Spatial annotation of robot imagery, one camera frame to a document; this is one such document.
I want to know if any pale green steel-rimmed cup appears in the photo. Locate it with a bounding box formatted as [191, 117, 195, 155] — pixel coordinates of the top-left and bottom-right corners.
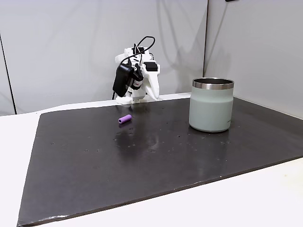
[188, 78, 235, 133]

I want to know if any purple pen grip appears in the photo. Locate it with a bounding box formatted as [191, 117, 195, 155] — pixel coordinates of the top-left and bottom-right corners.
[118, 114, 132, 124]

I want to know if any black table mat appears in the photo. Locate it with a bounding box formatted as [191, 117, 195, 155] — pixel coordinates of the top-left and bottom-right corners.
[16, 96, 303, 227]

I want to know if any black camera cable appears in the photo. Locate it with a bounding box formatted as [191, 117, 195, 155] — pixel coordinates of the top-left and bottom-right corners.
[111, 35, 156, 100]

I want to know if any black oval camera box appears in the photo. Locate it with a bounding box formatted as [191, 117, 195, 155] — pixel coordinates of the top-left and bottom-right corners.
[112, 64, 134, 98]

